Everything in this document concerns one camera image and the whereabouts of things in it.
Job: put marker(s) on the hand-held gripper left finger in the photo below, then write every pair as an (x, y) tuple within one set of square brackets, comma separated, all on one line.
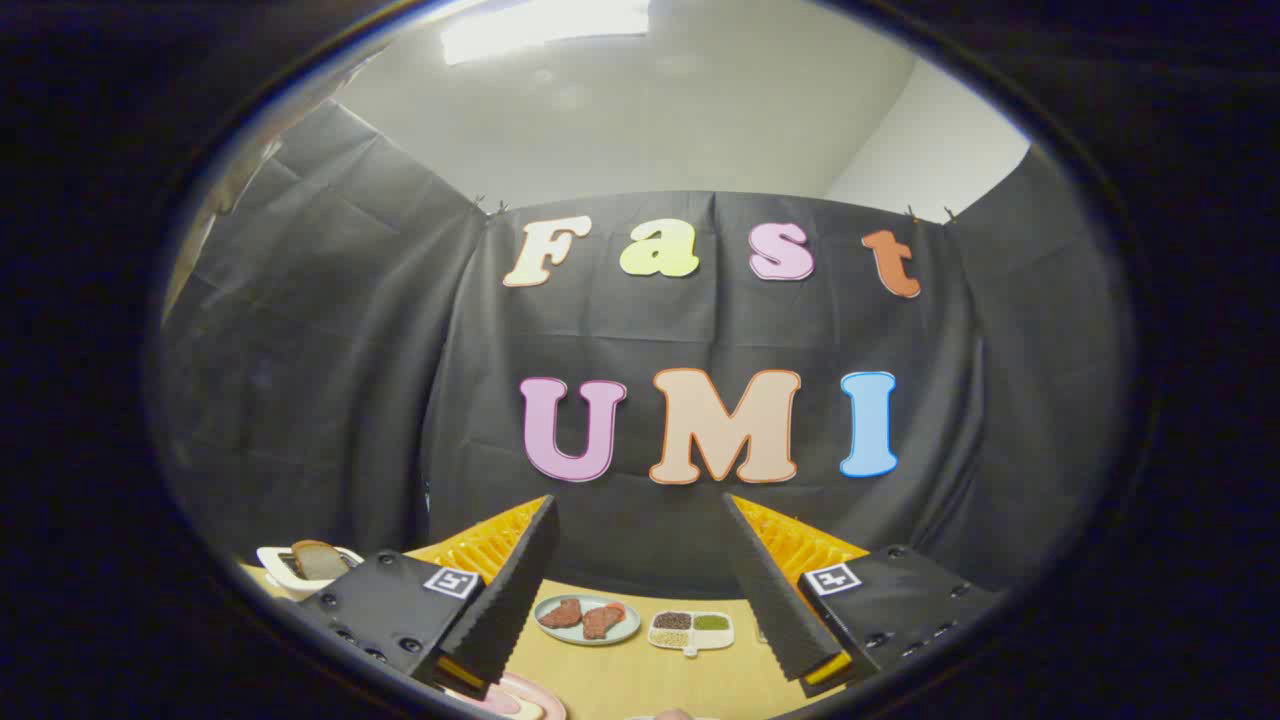
[(510, 600)]

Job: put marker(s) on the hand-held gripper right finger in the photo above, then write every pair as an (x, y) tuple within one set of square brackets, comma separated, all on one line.
[(775, 600)]

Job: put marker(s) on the plain bread slice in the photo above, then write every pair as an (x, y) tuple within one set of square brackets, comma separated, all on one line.
[(318, 560)]

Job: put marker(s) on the brown meat piece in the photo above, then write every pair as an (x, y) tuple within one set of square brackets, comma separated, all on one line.
[(562, 614), (600, 622)]

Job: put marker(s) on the green beans pile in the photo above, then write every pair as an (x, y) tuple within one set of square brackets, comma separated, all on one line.
[(711, 622)]

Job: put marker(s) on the pink round plate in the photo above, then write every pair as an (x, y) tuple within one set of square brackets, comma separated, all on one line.
[(530, 695)]

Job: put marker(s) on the white divided dish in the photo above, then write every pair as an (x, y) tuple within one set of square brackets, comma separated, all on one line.
[(690, 648)]

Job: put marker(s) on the dark brown beans pile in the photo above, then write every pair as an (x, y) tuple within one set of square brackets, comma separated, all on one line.
[(672, 621)]

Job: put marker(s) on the pale yellow beans pile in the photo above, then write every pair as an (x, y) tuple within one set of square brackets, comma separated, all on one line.
[(670, 638)]

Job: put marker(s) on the light green oval plate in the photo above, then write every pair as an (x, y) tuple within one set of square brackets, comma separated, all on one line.
[(628, 628)]

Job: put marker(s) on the white toaster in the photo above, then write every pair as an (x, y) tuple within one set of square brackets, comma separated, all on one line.
[(280, 578)]

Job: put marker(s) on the black backdrop cloth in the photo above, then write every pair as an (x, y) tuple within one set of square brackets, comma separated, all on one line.
[(350, 400)]

